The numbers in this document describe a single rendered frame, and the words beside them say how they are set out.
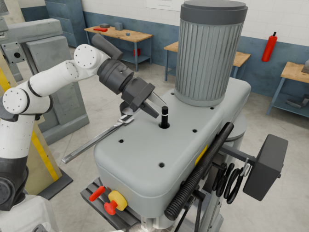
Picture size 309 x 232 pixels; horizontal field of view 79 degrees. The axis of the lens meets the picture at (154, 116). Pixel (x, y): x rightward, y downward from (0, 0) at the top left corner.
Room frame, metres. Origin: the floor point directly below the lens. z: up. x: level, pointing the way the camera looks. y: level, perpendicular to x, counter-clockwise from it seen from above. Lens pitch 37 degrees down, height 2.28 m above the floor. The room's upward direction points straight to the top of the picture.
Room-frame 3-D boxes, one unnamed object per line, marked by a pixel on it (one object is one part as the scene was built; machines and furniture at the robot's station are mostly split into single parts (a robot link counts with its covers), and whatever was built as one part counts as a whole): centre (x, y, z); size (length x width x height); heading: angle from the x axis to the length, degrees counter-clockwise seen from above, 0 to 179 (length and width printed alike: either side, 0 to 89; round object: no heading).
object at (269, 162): (0.50, -0.48, 1.62); 0.20 x 0.09 x 0.21; 143
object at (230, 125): (0.40, -0.17, 1.79); 0.45 x 0.04 x 0.04; 143
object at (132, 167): (0.48, -0.04, 1.81); 0.47 x 0.26 x 0.16; 143
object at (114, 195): (0.28, 0.11, 1.76); 0.06 x 0.02 x 0.06; 53
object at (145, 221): (0.38, 0.03, 1.45); 0.04 x 0.04 x 0.21; 53
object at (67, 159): (0.41, 0.16, 1.89); 0.24 x 0.04 x 0.01; 141
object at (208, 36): (0.66, -0.18, 2.05); 0.20 x 0.20 x 0.32
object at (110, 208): (0.26, 0.12, 1.76); 0.04 x 0.03 x 0.04; 53
